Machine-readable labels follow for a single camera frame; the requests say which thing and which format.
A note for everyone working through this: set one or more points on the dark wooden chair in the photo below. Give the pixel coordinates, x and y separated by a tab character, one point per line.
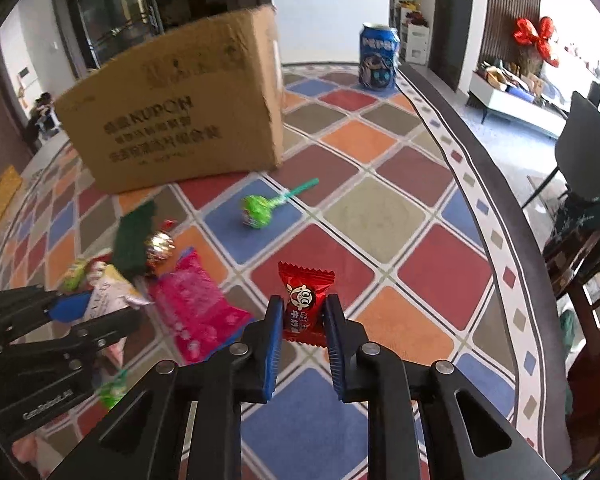
580	265

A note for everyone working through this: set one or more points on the white storage box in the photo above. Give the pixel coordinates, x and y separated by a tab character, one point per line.
416	42

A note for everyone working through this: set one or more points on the gold foil chocolate ball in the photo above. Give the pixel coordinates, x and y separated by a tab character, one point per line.
160	247

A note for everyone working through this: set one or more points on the pink snack packet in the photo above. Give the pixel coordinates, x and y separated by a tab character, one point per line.
195	305

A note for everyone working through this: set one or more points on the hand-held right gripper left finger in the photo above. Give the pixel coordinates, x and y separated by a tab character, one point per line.
272	350

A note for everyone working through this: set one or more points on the green lollipop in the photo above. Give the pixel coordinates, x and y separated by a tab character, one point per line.
255	210

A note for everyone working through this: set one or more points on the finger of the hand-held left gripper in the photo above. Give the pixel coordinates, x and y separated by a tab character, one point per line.
70	307
105	327

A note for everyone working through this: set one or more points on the dark green snack packet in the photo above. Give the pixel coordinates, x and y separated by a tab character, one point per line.
132	240

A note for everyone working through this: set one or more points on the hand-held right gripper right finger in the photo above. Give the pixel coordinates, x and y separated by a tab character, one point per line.
335	355

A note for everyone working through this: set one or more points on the dark glass door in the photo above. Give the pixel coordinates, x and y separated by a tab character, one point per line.
115	0

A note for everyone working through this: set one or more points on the red bow decoration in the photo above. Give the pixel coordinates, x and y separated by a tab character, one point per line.
530	35

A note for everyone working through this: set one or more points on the black chair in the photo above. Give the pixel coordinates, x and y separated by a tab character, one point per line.
585	145

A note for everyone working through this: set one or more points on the blue soda can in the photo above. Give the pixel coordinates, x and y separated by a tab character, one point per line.
377	60

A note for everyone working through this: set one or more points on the small green candy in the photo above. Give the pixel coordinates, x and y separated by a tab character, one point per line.
75	275
112	391

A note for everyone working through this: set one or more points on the yellow flat board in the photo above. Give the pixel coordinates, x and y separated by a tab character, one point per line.
0	200

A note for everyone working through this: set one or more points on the brown cardboard box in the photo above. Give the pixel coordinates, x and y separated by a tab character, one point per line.
180	110

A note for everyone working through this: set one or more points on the colourful checkered tablecloth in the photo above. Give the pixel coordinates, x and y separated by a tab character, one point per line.
380	210

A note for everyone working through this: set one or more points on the white snack packet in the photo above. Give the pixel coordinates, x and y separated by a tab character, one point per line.
112	290

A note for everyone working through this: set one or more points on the white low cabinet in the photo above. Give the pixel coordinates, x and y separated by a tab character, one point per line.
520	110

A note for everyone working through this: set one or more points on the red candy packet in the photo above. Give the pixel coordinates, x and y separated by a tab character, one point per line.
305	300

